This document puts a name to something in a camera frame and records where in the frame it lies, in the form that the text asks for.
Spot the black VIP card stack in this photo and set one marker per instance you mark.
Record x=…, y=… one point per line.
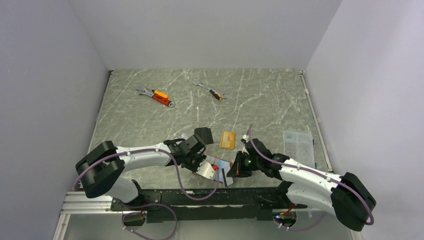
x=205, y=134

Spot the clear plastic parts box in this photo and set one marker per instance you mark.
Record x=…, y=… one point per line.
x=300, y=147

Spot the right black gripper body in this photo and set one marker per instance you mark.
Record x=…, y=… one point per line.
x=248, y=164

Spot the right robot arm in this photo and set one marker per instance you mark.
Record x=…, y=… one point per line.
x=343, y=196

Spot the orange red adjustable wrench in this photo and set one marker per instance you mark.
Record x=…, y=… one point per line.
x=156, y=95

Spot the black yellow handled wrench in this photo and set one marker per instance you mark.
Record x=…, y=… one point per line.
x=219, y=95

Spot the black aluminium base frame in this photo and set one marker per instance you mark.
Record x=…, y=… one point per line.
x=161, y=205

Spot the silver VIP card stack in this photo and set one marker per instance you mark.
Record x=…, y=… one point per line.
x=182, y=136

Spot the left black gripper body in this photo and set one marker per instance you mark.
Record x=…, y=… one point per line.
x=193, y=161

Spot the orange gold card stack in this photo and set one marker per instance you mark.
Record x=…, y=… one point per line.
x=227, y=140

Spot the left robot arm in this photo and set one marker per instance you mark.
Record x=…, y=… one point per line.
x=99, y=172

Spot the red leather card holder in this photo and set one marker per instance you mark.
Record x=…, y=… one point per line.
x=218, y=164

